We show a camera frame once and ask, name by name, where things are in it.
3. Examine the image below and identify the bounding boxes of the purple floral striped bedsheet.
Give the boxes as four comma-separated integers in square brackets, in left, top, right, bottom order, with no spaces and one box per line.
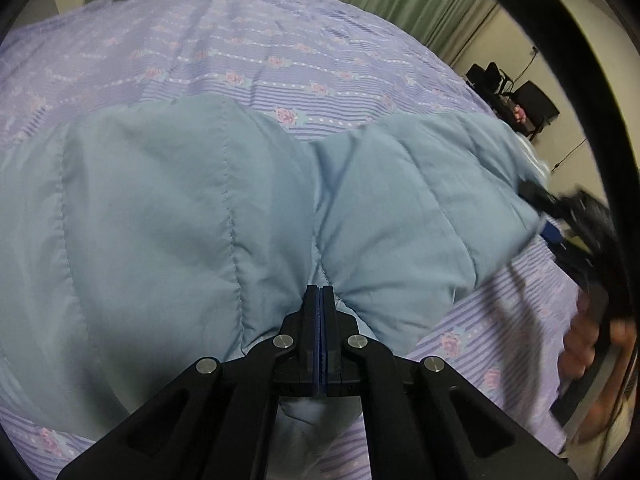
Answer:
[0,0,593,480]

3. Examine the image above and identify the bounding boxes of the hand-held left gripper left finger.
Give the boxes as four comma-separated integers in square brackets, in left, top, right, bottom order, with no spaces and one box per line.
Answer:
[56,285,320,480]

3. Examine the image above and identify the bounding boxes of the light blue quilted blanket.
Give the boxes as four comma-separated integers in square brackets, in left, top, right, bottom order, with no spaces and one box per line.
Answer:
[0,95,547,480]

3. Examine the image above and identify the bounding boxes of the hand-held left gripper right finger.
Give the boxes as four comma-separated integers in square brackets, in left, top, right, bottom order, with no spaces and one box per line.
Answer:
[319,285,576,480]

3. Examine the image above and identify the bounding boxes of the black chairs by wall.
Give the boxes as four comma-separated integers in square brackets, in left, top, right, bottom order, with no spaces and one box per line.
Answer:
[510,81,560,137]

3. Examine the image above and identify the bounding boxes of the person's right hand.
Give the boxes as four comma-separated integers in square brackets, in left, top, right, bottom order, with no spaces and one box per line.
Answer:
[557,294,640,382]

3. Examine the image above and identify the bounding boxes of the person's right forearm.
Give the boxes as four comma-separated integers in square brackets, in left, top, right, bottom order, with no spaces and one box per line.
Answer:
[565,345,636,447]

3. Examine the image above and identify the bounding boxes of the thick black cable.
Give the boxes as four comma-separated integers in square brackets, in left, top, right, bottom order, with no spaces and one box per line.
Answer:
[500,0,640,318]

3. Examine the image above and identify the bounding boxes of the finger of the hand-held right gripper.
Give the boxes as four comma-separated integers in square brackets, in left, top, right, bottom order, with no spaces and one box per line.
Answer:
[541,215,568,251]
[519,180,566,218]

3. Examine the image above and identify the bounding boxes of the black chair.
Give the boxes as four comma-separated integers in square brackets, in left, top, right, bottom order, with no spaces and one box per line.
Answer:
[465,62,517,97]

